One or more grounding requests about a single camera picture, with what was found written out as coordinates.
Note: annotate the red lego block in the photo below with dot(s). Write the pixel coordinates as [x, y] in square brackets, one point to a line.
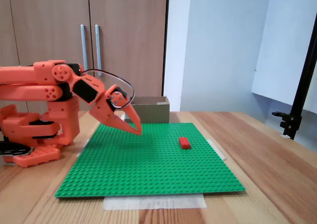
[185, 143]

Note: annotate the open cardboard box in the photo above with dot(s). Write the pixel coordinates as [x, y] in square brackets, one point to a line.
[153, 112]

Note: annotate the green lego baseplate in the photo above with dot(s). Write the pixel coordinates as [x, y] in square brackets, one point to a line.
[148, 172]

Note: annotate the masking tape strip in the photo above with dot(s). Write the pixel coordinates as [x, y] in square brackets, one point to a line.
[78, 154]
[219, 152]
[153, 204]

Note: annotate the brown wooden cabinet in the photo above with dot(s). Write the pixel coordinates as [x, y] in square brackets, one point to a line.
[128, 35]

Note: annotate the small white tape piece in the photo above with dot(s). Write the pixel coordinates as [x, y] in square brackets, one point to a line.
[285, 136]

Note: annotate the black stand with clamp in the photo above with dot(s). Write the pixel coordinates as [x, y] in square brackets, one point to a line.
[301, 95]

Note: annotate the white wall panel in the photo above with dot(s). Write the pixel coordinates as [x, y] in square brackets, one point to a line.
[280, 60]

